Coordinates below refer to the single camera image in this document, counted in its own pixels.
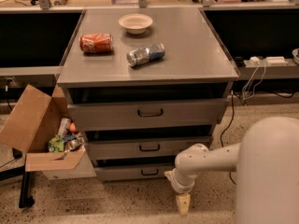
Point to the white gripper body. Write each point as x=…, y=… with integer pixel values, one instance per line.
x=181, y=186

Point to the orange fruit in box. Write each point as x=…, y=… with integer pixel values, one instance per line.
x=72, y=128

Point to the crushed silver can in box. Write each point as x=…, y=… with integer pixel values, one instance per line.
x=74, y=144

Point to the green snack bag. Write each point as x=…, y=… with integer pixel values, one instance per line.
x=56, y=144

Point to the white power strip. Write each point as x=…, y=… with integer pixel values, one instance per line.
x=268, y=61

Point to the grey drawer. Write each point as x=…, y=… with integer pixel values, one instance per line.
x=120, y=173
x=156, y=147
x=143, y=115

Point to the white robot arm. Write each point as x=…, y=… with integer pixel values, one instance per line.
x=267, y=165

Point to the blue silver soda can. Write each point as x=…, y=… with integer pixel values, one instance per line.
x=145, y=54

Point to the white paper bowl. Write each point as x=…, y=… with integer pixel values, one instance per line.
x=135, y=24

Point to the black stand leg left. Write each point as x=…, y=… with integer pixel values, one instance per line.
x=26, y=200

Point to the grey drawer cabinet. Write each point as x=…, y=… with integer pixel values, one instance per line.
x=194, y=67

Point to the red soda can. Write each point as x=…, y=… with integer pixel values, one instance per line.
x=96, y=43

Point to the open cardboard box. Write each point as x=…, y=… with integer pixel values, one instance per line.
x=33, y=121

